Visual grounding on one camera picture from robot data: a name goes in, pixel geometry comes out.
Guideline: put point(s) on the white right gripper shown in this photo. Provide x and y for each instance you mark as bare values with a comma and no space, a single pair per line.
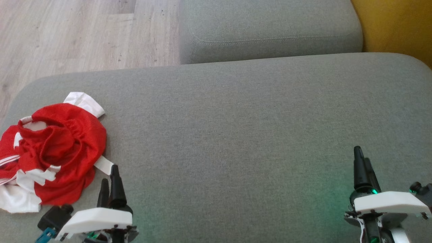
388,204

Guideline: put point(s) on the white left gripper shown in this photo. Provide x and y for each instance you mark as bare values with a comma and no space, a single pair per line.
98,219

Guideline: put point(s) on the red shirt with white sleeves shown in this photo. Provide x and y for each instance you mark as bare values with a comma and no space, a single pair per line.
20,200

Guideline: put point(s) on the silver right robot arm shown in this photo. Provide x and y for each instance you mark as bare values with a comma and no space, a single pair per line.
401,237

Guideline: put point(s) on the grey sofa seat cushion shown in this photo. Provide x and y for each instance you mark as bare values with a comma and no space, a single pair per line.
270,27
236,135

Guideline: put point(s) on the yellow sofa back cushion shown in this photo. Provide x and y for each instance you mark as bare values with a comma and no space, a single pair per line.
398,27

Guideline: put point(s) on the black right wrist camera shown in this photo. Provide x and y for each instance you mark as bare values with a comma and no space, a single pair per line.
423,194

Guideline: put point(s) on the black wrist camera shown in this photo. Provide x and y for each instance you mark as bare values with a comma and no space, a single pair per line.
423,194
54,217

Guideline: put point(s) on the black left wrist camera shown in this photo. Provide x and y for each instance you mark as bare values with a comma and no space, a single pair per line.
54,217

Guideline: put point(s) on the blue left camera connector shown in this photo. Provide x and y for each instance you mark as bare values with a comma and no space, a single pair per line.
45,236

